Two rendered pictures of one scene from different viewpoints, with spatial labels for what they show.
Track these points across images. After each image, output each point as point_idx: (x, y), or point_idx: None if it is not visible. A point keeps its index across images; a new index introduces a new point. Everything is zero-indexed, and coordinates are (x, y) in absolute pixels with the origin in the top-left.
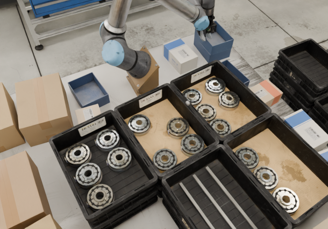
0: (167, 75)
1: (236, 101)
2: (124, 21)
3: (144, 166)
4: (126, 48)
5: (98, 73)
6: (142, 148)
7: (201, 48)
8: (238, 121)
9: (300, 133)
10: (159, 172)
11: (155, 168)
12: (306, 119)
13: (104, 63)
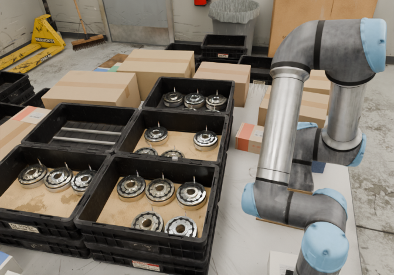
0: (278, 248)
1: (135, 227)
2: (329, 129)
3: None
4: (296, 139)
5: (332, 181)
6: (170, 111)
7: None
8: (118, 217)
9: None
10: (143, 109)
11: (149, 109)
12: None
13: (351, 196)
